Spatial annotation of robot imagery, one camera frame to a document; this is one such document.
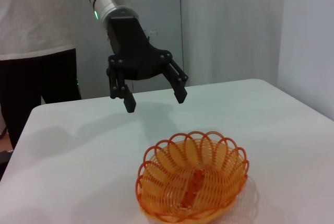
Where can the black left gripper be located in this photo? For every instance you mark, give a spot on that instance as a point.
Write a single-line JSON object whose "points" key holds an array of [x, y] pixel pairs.
{"points": [[133, 54]]}

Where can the person in white shirt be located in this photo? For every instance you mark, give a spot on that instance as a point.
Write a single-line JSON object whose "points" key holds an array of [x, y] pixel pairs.
{"points": [[39, 12]]}

